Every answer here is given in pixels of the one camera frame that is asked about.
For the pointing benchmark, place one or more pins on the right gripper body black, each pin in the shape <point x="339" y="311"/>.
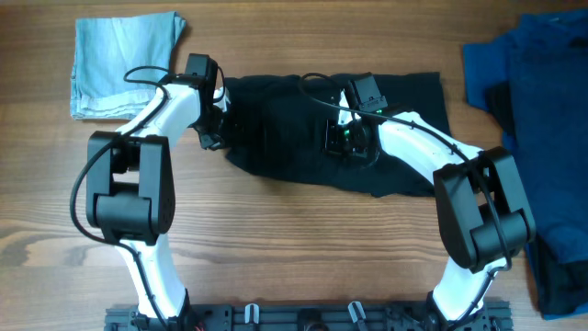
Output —
<point x="344" y="140"/>

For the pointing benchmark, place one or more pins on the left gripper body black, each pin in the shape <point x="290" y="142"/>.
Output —
<point x="211" y="129"/>

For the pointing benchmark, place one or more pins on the black shorts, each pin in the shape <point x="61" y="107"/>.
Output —
<point x="278" y="131"/>

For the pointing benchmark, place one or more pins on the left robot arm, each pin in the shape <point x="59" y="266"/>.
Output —
<point x="130" y="190"/>

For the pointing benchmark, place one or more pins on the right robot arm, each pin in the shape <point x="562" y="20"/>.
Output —
<point x="484" y="217"/>

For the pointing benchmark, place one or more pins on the folded light blue jeans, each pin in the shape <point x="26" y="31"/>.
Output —
<point x="108" y="47"/>

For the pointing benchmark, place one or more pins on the blue t-shirt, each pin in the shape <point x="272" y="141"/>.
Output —
<point x="544" y="60"/>

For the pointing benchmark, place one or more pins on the black garment under t-shirt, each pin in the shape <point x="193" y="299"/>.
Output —
<point x="561" y="288"/>

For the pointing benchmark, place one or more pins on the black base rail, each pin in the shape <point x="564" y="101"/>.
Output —
<point x="298" y="317"/>

